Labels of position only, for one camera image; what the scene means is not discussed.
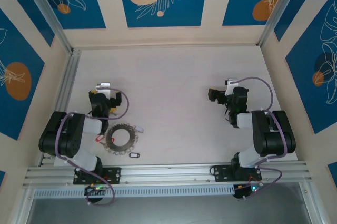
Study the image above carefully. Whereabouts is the metal keyring disc with rings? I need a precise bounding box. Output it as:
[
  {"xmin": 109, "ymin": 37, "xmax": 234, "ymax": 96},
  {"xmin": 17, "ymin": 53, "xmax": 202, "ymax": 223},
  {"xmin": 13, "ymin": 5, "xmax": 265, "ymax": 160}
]
[{"xmin": 105, "ymin": 123, "xmax": 139, "ymax": 156}]

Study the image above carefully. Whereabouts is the black left controller board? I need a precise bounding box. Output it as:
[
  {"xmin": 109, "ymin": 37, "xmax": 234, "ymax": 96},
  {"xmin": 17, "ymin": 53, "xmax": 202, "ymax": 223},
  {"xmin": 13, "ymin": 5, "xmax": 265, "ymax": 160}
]
[{"xmin": 84, "ymin": 184, "xmax": 110, "ymax": 203}]

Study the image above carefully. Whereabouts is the black controller board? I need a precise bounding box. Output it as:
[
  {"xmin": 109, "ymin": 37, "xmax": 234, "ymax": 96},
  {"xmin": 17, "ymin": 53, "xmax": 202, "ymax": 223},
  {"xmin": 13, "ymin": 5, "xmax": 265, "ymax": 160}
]
[
  {"xmin": 84, "ymin": 184, "xmax": 110, "ymax": 203},
  {"xmin": 233, "ymin": 183, "xmax": 264, "ymax": 201}
]

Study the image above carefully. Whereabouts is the black right controller board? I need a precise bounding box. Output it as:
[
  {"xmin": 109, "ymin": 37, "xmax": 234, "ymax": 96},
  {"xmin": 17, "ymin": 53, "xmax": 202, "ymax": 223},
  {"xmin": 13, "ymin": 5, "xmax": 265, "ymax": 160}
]
[{"xmin": 233, "ymin": 183, "xmax": 264, "ymax": 201}]

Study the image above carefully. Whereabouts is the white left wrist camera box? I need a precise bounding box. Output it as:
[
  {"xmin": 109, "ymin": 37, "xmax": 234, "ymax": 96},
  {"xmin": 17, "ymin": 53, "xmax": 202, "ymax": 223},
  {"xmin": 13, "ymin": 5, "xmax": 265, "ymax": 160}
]
[{"xmin": 94, "ymin": 82, "xmax": 118, "ymax": 98}]

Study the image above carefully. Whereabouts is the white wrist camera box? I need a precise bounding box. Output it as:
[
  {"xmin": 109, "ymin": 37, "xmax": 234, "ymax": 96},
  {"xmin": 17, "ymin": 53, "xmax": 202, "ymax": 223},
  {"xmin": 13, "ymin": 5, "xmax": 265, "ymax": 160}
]
[
  {"xmin": 94, "ymin": 82, "xmax": 118, "ymax": 98},
  {"xmin": 224, "ymin": 77, "xmax": 239, "ymax": 95}
]

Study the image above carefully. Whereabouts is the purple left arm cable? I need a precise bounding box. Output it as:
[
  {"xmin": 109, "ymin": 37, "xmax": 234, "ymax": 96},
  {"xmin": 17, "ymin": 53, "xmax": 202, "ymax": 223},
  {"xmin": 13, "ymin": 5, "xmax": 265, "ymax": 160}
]
[{"xmin": 56, "ymin": 87, "xmax": 130, "ymax": 207}]

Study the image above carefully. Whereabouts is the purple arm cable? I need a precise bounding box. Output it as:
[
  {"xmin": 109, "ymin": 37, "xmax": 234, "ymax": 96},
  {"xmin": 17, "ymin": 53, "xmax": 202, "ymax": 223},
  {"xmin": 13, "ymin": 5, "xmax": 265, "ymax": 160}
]
[
  {"xmin": 236, "ymin": 76, "xmax": 288, "ymax": 200},
  {"xmin": 56, "ymin": 87, "xmax": 130, "ymax": 207}
]

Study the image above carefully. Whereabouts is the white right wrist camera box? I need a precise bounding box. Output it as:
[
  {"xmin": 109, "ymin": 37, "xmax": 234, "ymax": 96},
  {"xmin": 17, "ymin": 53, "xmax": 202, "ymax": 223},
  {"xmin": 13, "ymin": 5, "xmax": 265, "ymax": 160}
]
[{"xmin": 224, "ymin": 77, "xmax": 239, "ymax": 95}]

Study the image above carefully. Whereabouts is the aluminium side rail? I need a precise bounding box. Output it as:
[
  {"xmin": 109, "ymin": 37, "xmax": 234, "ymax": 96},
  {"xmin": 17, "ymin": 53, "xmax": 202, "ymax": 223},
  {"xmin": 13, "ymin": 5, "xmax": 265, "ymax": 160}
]
[{"xmin": 38, "ymin": 48, "xmax": 82, "ymax": 167}]

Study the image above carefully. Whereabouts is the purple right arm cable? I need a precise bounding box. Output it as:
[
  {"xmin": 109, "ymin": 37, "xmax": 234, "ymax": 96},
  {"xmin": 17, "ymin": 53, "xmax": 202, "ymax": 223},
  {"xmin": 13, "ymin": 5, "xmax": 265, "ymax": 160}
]
[{"xmin": 236, "ymin": 76, "xmax": 288, "ymax": 200}]

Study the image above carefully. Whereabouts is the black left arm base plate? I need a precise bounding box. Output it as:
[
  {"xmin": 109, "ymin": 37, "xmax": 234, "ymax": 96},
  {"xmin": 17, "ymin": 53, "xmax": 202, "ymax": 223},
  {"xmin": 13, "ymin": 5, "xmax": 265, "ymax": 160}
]
[{"xmin": 73, "ymin": 167, "xmax": 122, "ymax": 185}]

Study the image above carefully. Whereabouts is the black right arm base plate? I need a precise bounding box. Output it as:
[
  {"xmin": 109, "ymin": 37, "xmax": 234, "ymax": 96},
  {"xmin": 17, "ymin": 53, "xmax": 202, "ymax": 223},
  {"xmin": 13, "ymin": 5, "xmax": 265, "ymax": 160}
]
[{"xmin": 210, "ymin": 165, "xmax": 263, "ymax": 182}]

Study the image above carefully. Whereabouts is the aluminium mounting rail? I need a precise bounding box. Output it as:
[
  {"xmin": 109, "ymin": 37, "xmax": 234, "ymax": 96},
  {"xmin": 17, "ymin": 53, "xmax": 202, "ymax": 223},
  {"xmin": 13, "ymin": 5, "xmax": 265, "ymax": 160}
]
[{"xmin": 22, "ymin": 162, "xmax": 310, "ymax": 189}]

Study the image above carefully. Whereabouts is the aluminium corner post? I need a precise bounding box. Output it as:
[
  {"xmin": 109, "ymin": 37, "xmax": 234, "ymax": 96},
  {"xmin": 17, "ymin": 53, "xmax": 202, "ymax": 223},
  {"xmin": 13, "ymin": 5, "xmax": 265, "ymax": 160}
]
[
  {"xmin": 19, "ymin": 0, "xmax": 74, "ymax": 55},
  {"xmin": 256, "ymin": 0, "xmax": 308, "ymax": 47}
]

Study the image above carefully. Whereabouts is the grey slotted cable duct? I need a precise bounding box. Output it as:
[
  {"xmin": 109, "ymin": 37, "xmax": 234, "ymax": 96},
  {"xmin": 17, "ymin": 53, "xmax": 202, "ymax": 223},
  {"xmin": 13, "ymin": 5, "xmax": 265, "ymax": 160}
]
[{"xmin": 33, "ymin": 184, "xmax": 235, "ymax": 199}]

